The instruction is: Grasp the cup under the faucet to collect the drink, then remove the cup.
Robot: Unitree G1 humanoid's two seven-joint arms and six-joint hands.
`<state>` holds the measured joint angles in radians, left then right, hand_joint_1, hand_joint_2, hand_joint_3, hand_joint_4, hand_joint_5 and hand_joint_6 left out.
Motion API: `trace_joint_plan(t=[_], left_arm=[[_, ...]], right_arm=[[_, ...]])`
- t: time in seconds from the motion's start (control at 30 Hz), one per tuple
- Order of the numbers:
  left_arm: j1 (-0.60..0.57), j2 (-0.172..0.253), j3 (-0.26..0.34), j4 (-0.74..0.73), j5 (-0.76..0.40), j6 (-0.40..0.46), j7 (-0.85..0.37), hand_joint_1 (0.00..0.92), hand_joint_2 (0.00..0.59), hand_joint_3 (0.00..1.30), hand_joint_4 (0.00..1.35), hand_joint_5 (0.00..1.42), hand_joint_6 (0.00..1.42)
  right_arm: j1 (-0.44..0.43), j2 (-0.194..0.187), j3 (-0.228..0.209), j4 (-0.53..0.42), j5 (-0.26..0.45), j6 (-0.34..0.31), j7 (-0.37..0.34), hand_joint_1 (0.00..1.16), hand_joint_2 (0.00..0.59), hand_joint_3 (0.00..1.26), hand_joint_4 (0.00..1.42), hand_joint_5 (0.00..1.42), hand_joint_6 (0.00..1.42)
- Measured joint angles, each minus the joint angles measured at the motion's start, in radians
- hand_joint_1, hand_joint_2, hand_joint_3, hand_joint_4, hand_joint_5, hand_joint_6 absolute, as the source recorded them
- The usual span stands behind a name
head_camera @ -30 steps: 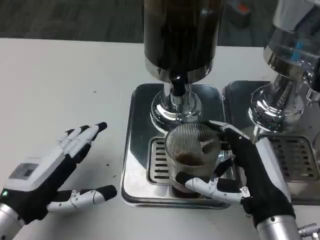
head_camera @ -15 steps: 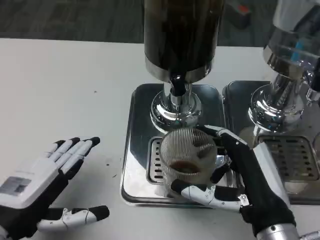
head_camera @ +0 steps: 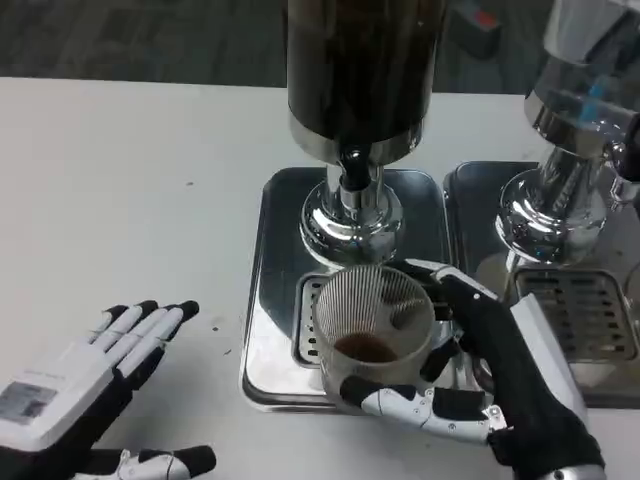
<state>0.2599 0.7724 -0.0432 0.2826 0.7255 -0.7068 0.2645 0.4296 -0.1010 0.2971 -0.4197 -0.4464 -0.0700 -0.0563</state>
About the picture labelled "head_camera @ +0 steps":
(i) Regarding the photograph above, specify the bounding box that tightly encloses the grey box with red label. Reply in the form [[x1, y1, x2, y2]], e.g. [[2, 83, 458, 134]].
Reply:
[[448, 2, 501, 59]]

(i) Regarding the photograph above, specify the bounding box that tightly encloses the steel drip tray base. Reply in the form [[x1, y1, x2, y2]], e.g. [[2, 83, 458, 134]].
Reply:
[[242, 167, 456, 412], [442, 161, 640, 409]]

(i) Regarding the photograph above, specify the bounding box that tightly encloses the steel drip grid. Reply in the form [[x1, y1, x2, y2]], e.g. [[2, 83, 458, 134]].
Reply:
[[514, 269, 639, 359], [294, 273, 405, 365]]

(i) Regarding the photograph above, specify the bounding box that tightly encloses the chrome dispenser tap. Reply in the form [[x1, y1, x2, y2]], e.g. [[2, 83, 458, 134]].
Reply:
[[606, 142, 640, 207]]

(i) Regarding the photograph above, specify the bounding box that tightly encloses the clear tank drink dispenser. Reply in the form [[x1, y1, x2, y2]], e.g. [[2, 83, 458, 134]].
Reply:
[[493, 0, 640, 267]]

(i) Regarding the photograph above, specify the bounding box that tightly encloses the dark liquid drink dispenser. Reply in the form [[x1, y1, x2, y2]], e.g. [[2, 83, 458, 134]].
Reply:
[[285, 0, 449, 271]]

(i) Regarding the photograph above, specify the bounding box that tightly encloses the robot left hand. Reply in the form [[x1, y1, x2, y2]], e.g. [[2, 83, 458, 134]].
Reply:
[[0, 299, 217, 480]]

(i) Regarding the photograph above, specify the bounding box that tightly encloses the black dispenser tap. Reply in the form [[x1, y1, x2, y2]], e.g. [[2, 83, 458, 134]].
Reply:
[[337, 148, 374, 211]]

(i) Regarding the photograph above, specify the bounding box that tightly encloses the clear ribbed glass cup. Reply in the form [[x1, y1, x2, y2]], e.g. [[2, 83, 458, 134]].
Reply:
[[312, 266, 435, 402]]

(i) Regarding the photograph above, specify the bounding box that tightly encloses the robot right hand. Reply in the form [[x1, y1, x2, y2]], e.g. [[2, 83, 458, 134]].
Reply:
[[339, 258, 606, 480]]

